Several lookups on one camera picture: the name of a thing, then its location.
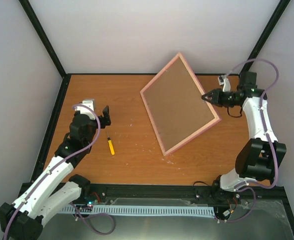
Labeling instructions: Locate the yellow handled screwdriver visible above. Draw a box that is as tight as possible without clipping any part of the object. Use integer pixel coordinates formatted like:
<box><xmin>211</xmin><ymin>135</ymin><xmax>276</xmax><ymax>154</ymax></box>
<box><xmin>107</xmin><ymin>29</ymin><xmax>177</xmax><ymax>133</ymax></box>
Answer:
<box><xmin>106</xmin><ymin>130</ymin><xmax>115</xmax><ymax>156</ymax></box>

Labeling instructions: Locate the pink wooden picture frame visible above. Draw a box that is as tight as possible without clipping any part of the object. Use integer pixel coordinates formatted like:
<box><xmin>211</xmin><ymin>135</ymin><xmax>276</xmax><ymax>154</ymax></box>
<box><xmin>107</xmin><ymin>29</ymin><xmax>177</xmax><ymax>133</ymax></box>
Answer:
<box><xmin>139</xmin><ymin>51</ymin><xmax>222</xmax><ymax>157</ymax></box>

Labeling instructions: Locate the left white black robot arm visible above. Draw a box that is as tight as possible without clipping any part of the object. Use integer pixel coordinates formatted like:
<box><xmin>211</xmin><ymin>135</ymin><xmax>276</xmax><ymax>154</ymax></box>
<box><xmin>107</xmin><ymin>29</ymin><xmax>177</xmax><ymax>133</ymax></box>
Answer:
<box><xmin>0</xmin><ymin>100</ymin><xmax>111</xmax><ymax>240</ymax></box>

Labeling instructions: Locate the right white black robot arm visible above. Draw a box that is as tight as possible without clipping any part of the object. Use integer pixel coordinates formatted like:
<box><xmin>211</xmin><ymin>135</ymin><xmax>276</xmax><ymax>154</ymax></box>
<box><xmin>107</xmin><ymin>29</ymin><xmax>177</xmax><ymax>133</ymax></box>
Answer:
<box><xmin>202</xmin><ymin>87</ymin><xmax>287</xmax><ymax>202</ymax></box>

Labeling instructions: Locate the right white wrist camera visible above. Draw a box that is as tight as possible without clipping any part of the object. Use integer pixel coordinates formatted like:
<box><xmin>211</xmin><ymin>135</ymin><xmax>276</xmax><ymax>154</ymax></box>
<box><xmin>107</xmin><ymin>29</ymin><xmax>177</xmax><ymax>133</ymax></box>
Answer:
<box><xmin>218</xmin><ymin>74</ymin><xmax>231</xmax><ymax>92</ymax></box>

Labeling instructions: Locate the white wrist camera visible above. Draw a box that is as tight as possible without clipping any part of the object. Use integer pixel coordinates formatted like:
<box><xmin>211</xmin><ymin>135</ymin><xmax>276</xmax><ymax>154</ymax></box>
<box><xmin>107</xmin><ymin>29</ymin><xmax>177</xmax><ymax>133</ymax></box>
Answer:
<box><xmin>76</xmin><ymin>98</ymin><xmax>96</xmax><ymax>120</ymax></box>
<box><xmin>218</xmin><ymin>74</ymin><xmax>231</xmax><ymax>92</ymax></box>

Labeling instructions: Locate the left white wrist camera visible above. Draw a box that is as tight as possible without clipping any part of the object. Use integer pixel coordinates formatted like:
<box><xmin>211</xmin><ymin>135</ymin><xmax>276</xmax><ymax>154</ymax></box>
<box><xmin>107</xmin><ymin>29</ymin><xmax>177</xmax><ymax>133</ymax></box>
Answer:
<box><xmin>76</xmin><ymin>98</ymin><xmax>96</xmax><ymax>120</ymax></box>

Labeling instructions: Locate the brown frame backing board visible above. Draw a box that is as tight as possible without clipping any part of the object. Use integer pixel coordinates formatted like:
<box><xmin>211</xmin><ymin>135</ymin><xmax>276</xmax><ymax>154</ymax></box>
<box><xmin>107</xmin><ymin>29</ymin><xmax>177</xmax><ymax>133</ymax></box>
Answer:
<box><xmin>140</xmin><ymin>52</ymin><xmax>221</xmax><ymax>156</ymax></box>

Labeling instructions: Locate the black aluminium cage frame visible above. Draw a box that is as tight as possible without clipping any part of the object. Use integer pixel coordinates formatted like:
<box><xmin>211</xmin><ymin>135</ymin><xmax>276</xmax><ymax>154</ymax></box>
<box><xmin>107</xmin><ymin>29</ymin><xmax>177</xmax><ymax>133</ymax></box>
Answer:
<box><xmin>1</xmin><ymin>0</ymin><xmax>294</xmax><ymax>240</ymax></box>

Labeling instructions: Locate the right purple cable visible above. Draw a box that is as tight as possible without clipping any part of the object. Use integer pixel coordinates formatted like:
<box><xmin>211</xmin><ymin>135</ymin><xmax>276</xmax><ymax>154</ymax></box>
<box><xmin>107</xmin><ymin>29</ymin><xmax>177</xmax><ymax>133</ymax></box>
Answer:
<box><xmin>215</xmin><ymin>58</ymin><xmax>281</xmax><ymax>224</ymax></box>

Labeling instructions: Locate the light blue cable duct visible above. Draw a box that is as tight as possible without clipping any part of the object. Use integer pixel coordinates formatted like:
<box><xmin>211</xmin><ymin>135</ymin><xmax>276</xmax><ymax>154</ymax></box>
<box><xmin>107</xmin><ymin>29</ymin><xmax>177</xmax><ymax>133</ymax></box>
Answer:
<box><xmin>59</xmin><ymin>202</ymin><xmax>216</xmax><ymax>217</ymax></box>

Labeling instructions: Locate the metal base plate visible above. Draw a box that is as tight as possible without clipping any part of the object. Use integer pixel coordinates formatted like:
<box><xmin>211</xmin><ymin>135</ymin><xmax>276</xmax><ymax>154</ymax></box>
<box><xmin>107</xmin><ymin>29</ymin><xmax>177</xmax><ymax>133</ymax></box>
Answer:
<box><xmin>37</xmin><ymin>198</ymin><xmax>294</xmax><ymax>240</ymax></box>

